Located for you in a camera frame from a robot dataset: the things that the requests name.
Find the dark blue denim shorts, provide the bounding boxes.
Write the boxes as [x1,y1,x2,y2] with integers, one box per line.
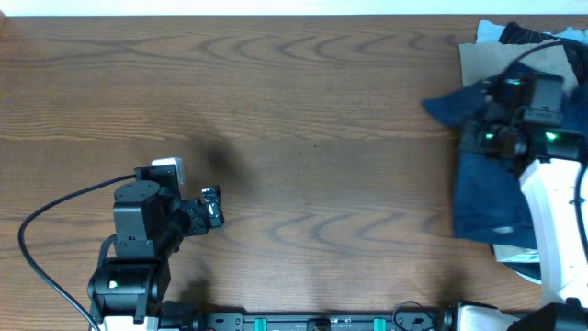
[422,63,587,249]

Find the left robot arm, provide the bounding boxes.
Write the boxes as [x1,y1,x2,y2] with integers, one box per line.
[88,179,224,330]

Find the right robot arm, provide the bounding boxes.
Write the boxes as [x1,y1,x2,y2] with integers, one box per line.
[442,74,587,330]

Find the beige khaki shorts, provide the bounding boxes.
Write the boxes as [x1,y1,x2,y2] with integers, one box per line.
[459,42,579,263]

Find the black patterned garment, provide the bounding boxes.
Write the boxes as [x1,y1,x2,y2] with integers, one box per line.
[498,22,587,85]

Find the light blue garment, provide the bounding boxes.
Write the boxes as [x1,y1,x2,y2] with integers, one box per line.
[476,20,587,44]

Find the black mounting rail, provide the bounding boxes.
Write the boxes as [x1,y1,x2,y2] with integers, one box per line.
[158,301,457,331]

